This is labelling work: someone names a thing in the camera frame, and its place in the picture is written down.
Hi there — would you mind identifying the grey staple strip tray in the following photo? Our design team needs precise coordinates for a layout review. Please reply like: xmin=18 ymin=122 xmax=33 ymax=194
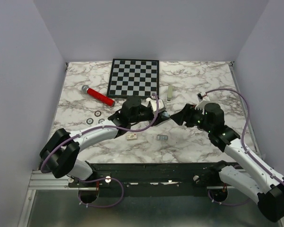
xmin=157 ymin=134 xmax=168 ymax=141

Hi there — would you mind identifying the pale green stapler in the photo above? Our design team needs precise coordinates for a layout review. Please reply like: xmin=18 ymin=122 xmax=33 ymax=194
xmin=167 ymin=85 xmax=174 ymax=102

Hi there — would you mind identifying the aluminium rail right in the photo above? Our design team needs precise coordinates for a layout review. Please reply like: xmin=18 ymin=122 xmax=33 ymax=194
xmin=206 ymin=185 xmax=233 ymax=190

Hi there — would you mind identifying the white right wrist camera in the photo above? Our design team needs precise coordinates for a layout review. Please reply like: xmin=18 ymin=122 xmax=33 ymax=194
xmin=195 ymin=92 xmax=211 ymax=110

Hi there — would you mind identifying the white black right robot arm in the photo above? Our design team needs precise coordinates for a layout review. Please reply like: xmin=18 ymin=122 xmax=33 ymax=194
xmin=171 ymin=102 xmax=284 ymax=222

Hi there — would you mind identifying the aluminium rail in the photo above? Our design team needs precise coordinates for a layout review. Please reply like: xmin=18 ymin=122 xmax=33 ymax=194
xmin=28 ymin=171 xmax=74 ymax=190
xmin=206 ymin=185 xmax=233 ymax=190

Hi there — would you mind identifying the aluminium rail left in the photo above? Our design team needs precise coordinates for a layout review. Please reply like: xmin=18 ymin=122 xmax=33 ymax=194
xmin=28 ymin=171 xmax=74 ymax=190

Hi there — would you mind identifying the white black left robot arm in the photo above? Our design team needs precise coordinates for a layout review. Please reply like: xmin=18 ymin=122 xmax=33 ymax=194
xmin=40 ymin=95 xmax=170 ymax=187

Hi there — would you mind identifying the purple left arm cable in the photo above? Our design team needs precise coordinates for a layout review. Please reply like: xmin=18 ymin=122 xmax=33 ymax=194
xmin=40 ymin=92 xmax=160 ymax=209

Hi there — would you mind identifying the small staple box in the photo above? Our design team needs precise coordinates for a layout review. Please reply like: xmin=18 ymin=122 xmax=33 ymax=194
xmin=126 ymin=133 xmax=137 ymax=140

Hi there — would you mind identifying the black white chessboard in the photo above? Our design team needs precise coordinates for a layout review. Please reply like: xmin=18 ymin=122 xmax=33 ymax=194
xmin=106 ymin=59 xmax=160 ymax=99

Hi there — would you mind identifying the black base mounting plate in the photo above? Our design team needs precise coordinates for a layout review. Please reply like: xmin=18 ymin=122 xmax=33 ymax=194
xmin=37 ymin=162 xmax=254 ymax=197

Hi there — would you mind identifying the red glitter toy microphone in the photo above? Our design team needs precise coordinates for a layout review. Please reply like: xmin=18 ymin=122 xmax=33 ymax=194
xmin=81 ymin=85 xmax=115 ymax=107

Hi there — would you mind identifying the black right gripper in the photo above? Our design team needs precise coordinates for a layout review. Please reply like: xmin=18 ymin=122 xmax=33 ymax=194
xmin=170 ymin=103 xmax=213 ymax=133

